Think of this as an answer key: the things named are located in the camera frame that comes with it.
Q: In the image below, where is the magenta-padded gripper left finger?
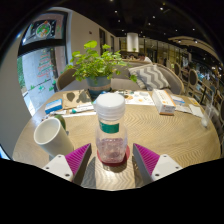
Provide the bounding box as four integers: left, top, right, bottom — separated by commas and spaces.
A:
41, 142, 93, 186

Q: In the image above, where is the green potted plant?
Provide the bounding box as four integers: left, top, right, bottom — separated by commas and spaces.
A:
64, 40, 139, 98

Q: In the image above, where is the group of dining chairs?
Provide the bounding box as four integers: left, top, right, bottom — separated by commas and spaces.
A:
164, 57, 224, 135

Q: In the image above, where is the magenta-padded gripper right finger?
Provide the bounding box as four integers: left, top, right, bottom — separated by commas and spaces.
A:
132, 142, 184, 186

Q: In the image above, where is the white cylindrical column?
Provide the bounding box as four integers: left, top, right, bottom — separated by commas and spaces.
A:
125, 31, 140, 54

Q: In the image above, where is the tan upholstered chair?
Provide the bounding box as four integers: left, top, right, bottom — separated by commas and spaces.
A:
55, 67, 79, 92

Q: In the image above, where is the window with festive stickers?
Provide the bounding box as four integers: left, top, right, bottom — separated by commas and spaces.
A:
16, 11, 70, 112

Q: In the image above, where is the clear drinking glass with straw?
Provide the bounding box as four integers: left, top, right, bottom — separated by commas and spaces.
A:
199, 99, 215, 129

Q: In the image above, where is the clear white-capped water bottle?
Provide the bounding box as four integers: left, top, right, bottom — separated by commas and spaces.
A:
93, 92, 129, 165

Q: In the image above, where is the small blue white box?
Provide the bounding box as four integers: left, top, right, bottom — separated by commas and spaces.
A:
44, 98, 64, 115

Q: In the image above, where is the person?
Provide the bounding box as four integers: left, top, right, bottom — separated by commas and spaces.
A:
136, 52, 153, 65

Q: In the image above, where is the printed paper menu sheet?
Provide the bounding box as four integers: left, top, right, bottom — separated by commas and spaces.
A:
114, 89, 156, 107

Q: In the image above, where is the pale ceramic cup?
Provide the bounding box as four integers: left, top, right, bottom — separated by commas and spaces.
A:
32, 116, 75, 158

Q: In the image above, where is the brown kraft notebook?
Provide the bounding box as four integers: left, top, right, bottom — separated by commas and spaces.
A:
62, 89, 93, 111

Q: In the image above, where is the grey zigzag cushion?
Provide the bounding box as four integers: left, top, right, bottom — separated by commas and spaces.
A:
127, 63, 171, 91

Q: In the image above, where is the white green tube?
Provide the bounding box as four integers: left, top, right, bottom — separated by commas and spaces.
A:
71, 105, 95, 115

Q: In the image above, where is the blue white leaflet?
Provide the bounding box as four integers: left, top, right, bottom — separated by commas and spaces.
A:
170, 94, 187, 107

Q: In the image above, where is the group of ceiling spotlights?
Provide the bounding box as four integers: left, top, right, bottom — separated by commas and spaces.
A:
109, 0, 202, 45

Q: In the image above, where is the white paper napkin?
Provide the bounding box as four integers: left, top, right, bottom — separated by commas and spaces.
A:
187, 103, 205, 119

